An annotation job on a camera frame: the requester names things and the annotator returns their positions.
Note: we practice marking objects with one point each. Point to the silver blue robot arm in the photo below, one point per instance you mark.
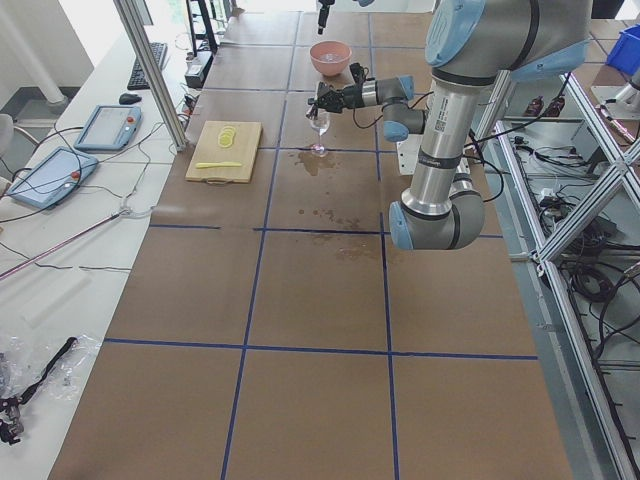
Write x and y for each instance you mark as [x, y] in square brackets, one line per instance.
[361, 3]
[467, 45]

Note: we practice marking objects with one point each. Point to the wooden cutting board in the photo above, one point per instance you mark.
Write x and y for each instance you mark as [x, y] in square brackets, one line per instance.
[244, 150]

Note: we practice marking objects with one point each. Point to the clear ice cubes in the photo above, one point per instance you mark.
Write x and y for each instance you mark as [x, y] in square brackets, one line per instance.
[331, 58]

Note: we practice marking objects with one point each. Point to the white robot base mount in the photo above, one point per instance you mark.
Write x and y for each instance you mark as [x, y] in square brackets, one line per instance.
[407, 157]

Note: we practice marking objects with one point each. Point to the aluminium frame post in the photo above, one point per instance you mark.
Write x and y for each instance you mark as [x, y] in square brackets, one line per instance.
[133, 24]

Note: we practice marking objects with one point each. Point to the pink bowl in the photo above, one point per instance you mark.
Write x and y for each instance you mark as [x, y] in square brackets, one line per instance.
[329, 70]

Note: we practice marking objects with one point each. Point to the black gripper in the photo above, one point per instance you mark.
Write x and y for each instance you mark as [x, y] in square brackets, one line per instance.
[351, 95]
[324, 11]

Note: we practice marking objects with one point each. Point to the yellow plastic knife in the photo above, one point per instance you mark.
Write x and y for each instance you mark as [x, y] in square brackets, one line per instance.
[212, 165]

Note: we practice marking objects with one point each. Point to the clear wine glass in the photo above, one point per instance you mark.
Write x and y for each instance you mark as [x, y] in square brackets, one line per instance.
[320, 123]

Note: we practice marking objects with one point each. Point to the steel cocktail jigger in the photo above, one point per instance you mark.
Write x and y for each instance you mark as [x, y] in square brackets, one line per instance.
[315, 106]

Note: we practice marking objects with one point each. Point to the black strap tool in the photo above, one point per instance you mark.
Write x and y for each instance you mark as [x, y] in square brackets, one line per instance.
[11, 424]

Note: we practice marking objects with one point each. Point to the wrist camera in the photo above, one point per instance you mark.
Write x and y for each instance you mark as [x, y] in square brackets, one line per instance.
[357, 70]

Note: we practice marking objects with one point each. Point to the blue teach pendant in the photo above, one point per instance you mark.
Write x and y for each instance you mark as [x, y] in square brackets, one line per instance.
[109, 129]
[53, 179]

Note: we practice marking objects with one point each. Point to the metal cutting board handle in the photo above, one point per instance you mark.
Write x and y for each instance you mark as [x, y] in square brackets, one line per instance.
[218, 182]

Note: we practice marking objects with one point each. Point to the clear plastic bag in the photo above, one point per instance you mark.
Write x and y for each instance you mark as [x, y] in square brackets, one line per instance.
[56, 368]

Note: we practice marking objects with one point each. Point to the black computer mouse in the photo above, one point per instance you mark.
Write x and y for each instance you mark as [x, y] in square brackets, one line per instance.
[129, 99]

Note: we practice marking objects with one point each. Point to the blue plastic bin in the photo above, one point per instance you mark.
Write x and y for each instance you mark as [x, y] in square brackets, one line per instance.
[625, 54]

